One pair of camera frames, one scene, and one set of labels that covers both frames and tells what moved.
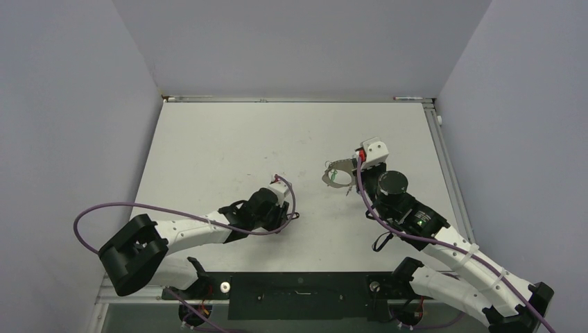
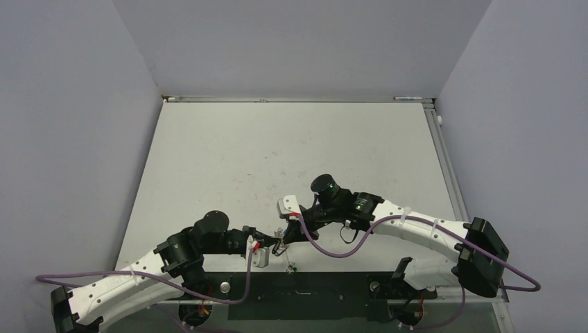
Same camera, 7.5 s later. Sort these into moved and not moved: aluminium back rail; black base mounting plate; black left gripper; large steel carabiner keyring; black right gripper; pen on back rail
Moved: black left gripper; black right gripper; large steel carabiner keyring
Not moved: pen on back rail; aluminium back rail; black base mounting plate
